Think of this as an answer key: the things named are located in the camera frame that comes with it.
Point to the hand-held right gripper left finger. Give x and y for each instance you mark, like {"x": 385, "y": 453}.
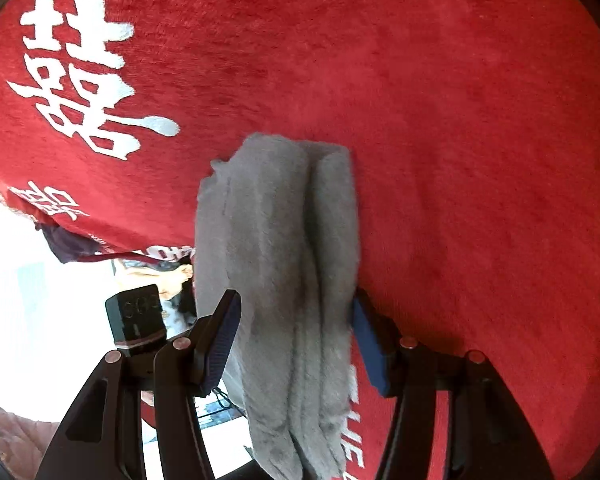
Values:
{"x": 220, "y": 345}

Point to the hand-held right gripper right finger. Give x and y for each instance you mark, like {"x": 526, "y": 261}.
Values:
{"x": 372, "y": 355}

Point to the grey small garment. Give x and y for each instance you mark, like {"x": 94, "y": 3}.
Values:
{"x": 280, "y": 260}

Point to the dark purple cloth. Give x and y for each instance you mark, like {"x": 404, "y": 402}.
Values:
{"x": 70, "y": 247}

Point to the pink quilted cloth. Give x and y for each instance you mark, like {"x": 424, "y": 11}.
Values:
{"x": 10, "y": 430}

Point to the red printed blanket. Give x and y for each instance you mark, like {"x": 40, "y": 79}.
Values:
{"x": 430, "y": 160}

